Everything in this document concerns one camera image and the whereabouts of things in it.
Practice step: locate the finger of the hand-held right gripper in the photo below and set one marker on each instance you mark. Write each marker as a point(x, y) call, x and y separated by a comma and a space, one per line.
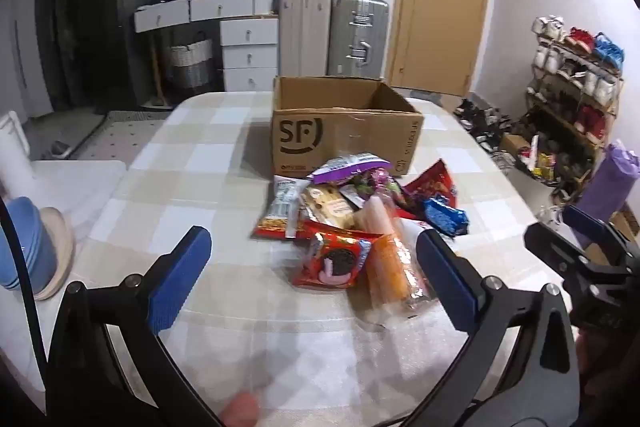
point(550, 247)
point(585, 219)

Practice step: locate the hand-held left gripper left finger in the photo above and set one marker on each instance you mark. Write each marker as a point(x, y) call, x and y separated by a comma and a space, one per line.
point(180, 279)

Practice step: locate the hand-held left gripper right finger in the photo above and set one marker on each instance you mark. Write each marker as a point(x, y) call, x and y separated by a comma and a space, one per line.
point(445, 279)

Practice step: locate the orange wafer packet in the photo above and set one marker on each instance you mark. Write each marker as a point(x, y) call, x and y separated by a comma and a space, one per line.
point(387, 262)

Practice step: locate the blue cookie packet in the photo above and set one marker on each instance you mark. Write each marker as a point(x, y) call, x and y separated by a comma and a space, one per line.
point(445, 214)

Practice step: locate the red chip bag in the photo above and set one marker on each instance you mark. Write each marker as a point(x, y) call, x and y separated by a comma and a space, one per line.
point(432, 182)

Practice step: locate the red cookie packet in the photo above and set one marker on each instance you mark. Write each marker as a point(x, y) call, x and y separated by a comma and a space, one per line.
point(330, 264)

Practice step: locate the white and red peanut packet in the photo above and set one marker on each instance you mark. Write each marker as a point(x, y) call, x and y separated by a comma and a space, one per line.
point(280, 212)

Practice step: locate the yellow biscuit packet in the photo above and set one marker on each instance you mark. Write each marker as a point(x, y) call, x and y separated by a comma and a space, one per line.
point(327, 207)

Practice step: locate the purple and white snack packet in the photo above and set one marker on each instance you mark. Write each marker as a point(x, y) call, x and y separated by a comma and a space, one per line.
point(345, 167)

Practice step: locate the brown cardboard box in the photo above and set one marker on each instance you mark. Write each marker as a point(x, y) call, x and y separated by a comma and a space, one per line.
point(300, 132)

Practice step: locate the person's left hand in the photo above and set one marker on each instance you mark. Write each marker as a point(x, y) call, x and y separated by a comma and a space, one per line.
point(241, 411)

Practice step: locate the purple yoga mat roll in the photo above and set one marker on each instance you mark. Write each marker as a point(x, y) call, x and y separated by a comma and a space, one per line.
point(610, 177)

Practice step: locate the bamboo shoe rack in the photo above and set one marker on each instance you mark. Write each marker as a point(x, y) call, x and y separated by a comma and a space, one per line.
point(560, 114)

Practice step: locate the beige round board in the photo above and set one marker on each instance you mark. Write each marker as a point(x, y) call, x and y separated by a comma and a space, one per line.
point(62, 252)

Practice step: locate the group of sneakers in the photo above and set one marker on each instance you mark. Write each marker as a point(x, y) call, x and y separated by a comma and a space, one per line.
point(482, 122)

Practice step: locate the white plastic chair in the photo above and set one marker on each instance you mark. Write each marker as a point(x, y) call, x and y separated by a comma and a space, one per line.
point(75, 177)

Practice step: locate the black and white rug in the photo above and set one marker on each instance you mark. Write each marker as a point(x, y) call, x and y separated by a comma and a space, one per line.
point(125, 137)

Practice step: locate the blue plastic basin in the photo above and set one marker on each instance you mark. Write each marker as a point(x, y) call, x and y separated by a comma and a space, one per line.
point(25, 247)

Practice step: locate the group of assorted shoes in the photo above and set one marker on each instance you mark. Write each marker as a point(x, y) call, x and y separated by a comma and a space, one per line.
point(605, 52)

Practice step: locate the grey slipper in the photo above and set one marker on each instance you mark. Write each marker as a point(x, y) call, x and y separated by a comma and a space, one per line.
point(64, 149)

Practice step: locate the woven laundry basket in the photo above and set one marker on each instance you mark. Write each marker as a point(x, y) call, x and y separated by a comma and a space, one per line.
point(190, 62)

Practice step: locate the white drawer desk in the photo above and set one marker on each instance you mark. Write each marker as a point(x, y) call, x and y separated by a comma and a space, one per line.
point(247, 52)

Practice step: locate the wooden door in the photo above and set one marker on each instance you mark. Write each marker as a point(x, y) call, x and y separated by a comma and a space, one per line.
point(445, 7)

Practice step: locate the silver suitcase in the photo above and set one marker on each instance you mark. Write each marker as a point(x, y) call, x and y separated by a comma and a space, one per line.
point(357, 37)

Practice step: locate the cream suitcase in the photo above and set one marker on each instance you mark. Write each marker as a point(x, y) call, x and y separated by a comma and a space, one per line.
point(302, 32)

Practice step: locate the black glass cabinet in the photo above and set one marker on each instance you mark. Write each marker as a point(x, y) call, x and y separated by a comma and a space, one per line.
point(80, 22)

